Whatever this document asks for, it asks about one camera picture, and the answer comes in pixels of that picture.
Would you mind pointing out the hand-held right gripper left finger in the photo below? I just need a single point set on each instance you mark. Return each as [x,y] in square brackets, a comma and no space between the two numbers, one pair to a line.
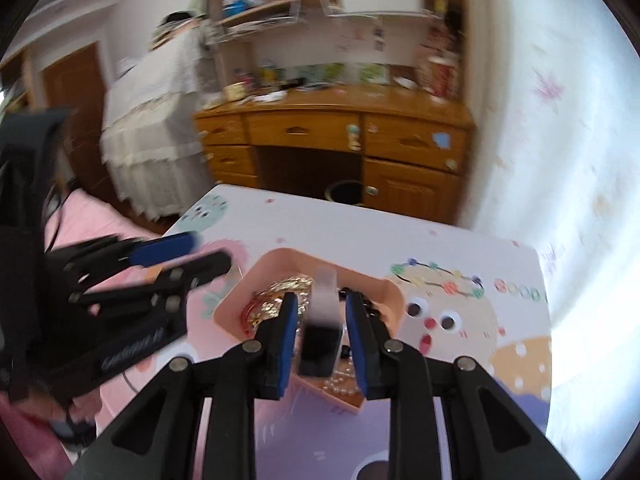
[285,345]

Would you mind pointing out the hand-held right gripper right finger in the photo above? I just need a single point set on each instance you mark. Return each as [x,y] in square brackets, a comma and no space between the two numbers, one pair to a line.
[357,345]

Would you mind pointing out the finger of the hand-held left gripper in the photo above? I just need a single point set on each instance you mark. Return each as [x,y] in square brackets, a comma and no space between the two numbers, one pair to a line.
[165,247]
[200,267]

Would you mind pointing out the white smartwatch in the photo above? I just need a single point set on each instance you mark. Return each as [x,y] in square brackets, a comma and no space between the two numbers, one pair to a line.
[320,345]

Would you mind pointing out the pink plastic tray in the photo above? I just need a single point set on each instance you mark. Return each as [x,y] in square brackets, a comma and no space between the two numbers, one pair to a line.
[235,305]

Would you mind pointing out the white lace cloth cover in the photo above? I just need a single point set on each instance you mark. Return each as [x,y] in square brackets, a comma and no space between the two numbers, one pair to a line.
[150,125]

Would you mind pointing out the cartoon printed table cover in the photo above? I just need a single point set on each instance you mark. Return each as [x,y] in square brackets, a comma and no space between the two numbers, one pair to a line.
[450,250]

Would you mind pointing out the dark trash bin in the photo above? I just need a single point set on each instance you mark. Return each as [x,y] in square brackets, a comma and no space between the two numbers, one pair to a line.
[345,192]

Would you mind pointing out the brown wooden door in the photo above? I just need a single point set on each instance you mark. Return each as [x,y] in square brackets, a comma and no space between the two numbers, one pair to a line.
[75,110]

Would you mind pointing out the yellow mug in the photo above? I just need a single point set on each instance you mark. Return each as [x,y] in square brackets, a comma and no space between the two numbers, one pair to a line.
[234,91]

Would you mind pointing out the wooden desk with drawers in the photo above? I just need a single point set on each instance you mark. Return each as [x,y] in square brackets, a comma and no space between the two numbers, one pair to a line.
[310,130]

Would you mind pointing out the wooden shelf hutch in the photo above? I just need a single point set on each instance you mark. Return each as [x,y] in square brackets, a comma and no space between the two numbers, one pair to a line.
[240,25]

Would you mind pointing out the red patterned paper cup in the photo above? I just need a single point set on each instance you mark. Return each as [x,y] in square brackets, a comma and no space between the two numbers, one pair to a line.
[442,77]

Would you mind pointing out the white floral curtain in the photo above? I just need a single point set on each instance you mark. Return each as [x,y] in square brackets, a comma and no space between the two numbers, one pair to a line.
[560,135]

